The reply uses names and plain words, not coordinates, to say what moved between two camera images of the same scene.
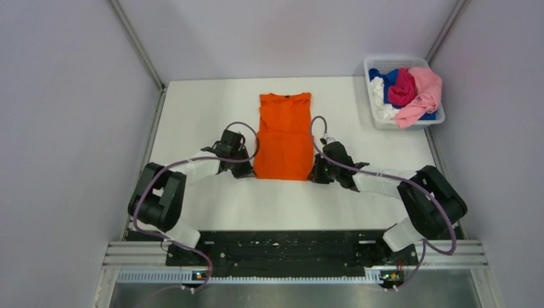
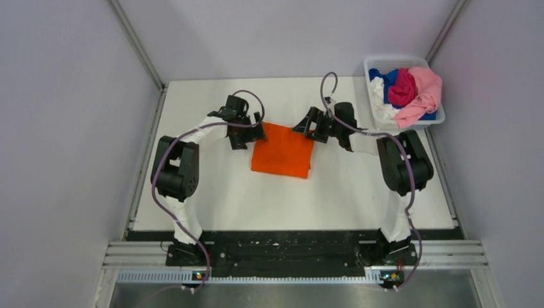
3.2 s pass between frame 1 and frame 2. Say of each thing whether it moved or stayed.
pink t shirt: stayed
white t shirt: stayed
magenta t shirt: stayed
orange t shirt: moved
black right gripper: moved
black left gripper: moved
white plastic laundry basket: stayed
